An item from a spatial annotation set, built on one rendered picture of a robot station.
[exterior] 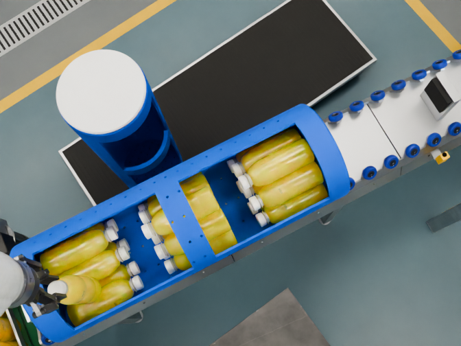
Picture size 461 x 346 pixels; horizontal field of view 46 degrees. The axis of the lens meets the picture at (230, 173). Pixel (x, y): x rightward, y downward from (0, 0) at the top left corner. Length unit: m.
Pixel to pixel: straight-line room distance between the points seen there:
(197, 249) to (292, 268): 1.23
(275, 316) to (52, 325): 0.58
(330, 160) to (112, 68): 0.74
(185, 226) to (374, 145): 0.69
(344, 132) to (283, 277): 1.01
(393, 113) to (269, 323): 0.76
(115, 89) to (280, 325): 0.85
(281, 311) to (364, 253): 1.13
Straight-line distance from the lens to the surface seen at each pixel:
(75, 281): 1.36
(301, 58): 2.70
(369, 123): 1.77
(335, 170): 1.41
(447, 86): 1.70
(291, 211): 1.50
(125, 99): 1.69
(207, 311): 2.56
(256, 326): 1.54
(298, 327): 1.54
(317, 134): 1.40
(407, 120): 1.80
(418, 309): 2.66
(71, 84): 1.75
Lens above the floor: 2.55
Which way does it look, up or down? 75 degrees down
